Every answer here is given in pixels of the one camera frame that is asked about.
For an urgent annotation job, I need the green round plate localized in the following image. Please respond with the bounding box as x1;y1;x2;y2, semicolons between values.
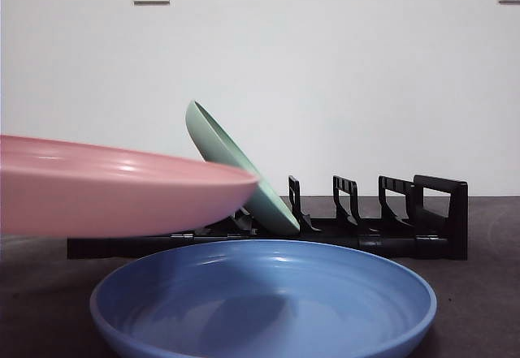
185;99;301;236

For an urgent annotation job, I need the blue round plate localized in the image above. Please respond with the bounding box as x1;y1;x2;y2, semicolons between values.
89;239;439;358

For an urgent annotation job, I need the pink round plate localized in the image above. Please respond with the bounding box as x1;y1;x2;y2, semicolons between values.
0;134;261;238

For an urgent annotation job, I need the black plastic dish rack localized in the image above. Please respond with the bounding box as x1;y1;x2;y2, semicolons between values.
67;174;468;261

